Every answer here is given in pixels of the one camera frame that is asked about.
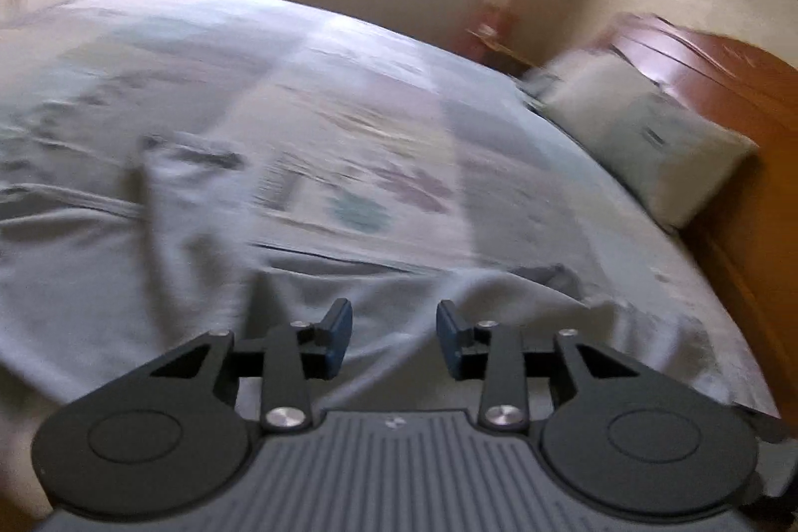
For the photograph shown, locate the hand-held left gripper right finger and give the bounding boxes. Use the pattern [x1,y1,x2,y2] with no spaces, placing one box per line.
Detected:
[436,300,624,434]

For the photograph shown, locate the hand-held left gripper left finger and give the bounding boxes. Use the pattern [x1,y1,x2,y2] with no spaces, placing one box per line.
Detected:
[150,298,354,434]

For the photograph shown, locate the grey sweatpants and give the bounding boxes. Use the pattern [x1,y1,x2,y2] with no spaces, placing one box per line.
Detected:
[0,133,749,427]

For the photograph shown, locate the bed with patterned sheet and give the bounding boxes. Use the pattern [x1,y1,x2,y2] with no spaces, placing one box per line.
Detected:
[0,0,780,508]

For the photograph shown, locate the grey-green pillow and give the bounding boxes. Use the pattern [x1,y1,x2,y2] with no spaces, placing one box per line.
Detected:
[517,49,599,100]

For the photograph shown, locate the pale green printed pillow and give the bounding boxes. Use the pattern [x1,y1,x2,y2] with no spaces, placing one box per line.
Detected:
[545,52,758,230]

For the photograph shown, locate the wooden nightstand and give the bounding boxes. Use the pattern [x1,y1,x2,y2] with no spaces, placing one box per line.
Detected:
[464,24,531,72]

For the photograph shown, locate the wooden headboard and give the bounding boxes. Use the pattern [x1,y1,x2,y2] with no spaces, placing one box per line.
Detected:
[607,11,798,421]

